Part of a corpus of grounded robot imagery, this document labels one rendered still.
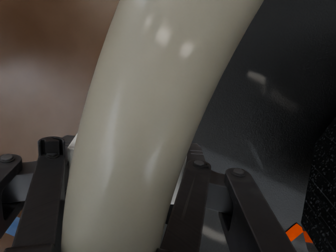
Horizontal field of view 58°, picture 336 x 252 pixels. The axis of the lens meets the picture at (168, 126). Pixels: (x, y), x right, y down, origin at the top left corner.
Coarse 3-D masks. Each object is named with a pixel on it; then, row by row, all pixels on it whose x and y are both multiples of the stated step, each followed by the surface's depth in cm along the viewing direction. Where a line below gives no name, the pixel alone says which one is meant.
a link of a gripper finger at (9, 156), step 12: (0, 156) 14; (12, 156) 14; (0, 168) 13; (12, 168) 13; (0, 180) 12; (0, 192) 12; (0, 204) 12; (12, 204) 14; (0, 216) 12; (12, 216) 13; (0, 228) 12
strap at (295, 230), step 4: (296, 224) 113; (292, 228) 113; (296, 228) 113; (300, 228) 113; (288, 232) 114; (292, 232) 114; (296, 232) 114; (300, 232) 114; (288, 236) 114; (292, 236) 114; (296, 236) 114
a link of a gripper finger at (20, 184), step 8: (64, 136) 18; (72, 136) 18; (24, 168) 14; (32, 168) 14; (16, 176) 14; (24, 176) 14; (64, 176) 15; (8, 184) 13; (16, 184) 14; (24, 184) 14; (64, 184) 15; (8, 192) 14; (16, 192) 14; (24, 192) 14; (8, 200) 14; (16, 200) 14; (24, 200) 14
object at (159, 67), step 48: (144, 0) 6; (192, 0) 6; (240, 0) 6; (144, 48) 6; (192, 48) 6; (96, 96) 7; (144, 96) 6; (192, 96) 7; (96, 144) 7; (144, 144) 7; (96, 192) 7; (144, 192) 7; (96, 240) 8; (144, 240) 8
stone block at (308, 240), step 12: (324, 132) 95; (324, 144) 92; (312, 156) 94; (324, 156) 89; (312, 168) 91; (324, 168) 86; (312, 180) 89; (324, 180) 84; (312, 192) 86; (324, 192) 82; (312, 204) 83; (324, 204) 79; (312, 216) 81; (324, 216) 77; (312, 228) 79; (324, 228) 75; (312, 240) 77; (324, 240) 73
